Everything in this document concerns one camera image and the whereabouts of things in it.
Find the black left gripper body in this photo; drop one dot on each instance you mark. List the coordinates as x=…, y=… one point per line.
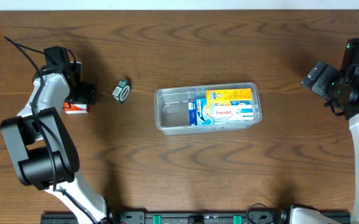
x=83, y=96

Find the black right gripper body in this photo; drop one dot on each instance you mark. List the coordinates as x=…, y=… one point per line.
x=321, y=80

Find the red Panadol box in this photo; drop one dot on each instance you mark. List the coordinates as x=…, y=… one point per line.
x=75, y=108

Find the small dark green box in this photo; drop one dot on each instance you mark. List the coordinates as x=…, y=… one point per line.
x=121, y=91

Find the white Panadol box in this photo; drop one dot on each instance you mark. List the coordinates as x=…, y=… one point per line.
x=231, y=113

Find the yellow medicine box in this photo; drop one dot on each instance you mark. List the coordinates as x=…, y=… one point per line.
x=229, y=97

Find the blue KoolFever box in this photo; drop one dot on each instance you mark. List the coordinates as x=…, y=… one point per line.
x=199, y=113

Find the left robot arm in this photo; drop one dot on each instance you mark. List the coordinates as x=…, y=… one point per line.
x=43, y=154

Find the clear plastic container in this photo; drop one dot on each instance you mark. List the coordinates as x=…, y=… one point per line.
x=172, y=108

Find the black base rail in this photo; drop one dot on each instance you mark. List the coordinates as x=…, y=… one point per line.
x=252, y=215

